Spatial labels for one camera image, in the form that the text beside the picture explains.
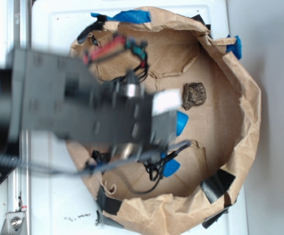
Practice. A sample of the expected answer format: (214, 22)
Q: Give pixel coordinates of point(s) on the blue plastic bottle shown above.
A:
(182, 120)

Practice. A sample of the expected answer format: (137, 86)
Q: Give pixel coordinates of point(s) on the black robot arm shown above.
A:
(47, 92)

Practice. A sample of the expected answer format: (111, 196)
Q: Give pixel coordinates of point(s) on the aluminium frame rail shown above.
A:
(19, 182)

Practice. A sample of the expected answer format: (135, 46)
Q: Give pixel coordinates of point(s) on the metal corner bracket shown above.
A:
(13, 223)

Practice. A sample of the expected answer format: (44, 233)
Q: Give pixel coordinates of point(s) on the brown paper bag enclosure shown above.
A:
(224, 130)

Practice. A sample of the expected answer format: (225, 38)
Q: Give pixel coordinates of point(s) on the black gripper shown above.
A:
(132, 122)

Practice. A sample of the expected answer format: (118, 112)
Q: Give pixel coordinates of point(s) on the white plastic tray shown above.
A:
(63, 206)

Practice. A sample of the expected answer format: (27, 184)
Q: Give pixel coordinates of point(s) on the dark brown rock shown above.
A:
(194, 94)

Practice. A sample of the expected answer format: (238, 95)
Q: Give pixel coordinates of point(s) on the red circuit board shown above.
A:
(114, 47)

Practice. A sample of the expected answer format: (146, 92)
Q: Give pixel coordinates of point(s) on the blue sponge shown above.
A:
(169, 164)

